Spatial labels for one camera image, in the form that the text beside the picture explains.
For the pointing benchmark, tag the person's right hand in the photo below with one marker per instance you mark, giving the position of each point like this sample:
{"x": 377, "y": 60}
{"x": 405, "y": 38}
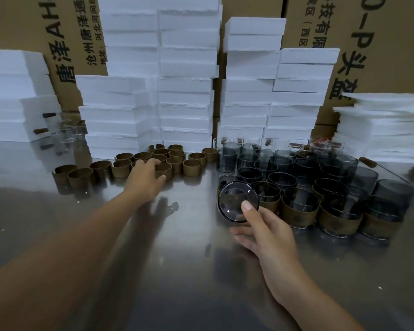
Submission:
{"x": 276, "y": 251}

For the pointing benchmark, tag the person's left hand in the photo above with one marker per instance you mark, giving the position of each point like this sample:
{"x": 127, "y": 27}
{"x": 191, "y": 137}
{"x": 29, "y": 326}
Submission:
{"x": 143, "y": 182}

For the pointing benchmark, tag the group of brown sleeve rings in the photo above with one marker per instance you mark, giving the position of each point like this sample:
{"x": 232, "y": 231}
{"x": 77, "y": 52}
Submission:
{"x": 193, "y": 167}

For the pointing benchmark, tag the smoky transparent plastic cup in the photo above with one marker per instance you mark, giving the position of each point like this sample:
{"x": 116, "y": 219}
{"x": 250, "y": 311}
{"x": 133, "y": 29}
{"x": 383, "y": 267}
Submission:
{"x": 234, "y": 199}
{"x": 224, "y": 178}
{"x": 282, "y": 178}
{"x": 339, "y": 203}
{"x": 267, "y": 189}
{"x": 329, "y": 185}
{"x": 250, "y": 173}
{"x": 300, "y": 196}
{"x": 381, "y": 206}

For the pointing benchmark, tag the cluster of transparent plastic cups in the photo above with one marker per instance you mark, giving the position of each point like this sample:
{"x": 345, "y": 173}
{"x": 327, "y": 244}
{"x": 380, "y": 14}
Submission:
{"x": 226, "y": 158}

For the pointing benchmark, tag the bunch of clear plastic cups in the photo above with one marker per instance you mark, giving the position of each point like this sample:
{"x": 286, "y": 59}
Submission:
{"x": 67, "y": 136}

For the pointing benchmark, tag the person's left forearm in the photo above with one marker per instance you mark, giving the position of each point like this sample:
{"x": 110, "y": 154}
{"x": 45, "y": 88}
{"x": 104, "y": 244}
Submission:
{"x": 55, "y": 272}

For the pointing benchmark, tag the tall stack white foam blocks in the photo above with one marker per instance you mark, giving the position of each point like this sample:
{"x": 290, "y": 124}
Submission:
{"x": 183, "y": 93}

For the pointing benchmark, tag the brown cork stick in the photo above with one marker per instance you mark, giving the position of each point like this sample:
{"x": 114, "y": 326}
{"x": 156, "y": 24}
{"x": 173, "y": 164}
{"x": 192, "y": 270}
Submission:
{"x": 49, "y": 115}
{"x": 41, "y": 131}

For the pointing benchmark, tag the stepped stack white foam blocks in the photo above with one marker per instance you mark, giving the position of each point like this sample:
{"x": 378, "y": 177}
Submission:
{"x": 245, "y": 99}

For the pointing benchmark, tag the stack of white foam blocks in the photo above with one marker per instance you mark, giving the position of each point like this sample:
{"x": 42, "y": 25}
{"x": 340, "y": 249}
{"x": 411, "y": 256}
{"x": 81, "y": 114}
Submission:
{"x": 10, "y": 99}

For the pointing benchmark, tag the stack of thin foam sheets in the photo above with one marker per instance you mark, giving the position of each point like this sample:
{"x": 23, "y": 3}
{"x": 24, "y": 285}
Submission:
{"x": 379, "y": 130}

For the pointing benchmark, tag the large printed cardboard box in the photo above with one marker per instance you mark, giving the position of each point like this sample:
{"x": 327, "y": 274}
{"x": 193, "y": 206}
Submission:
{"x": 400, "y": 48}

